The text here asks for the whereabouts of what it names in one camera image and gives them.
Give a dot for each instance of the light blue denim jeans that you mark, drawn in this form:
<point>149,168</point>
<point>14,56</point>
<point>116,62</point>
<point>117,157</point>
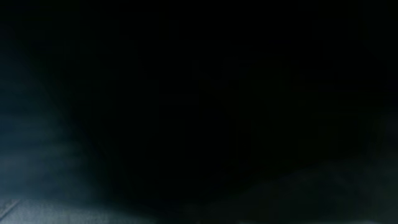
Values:
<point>189,166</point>

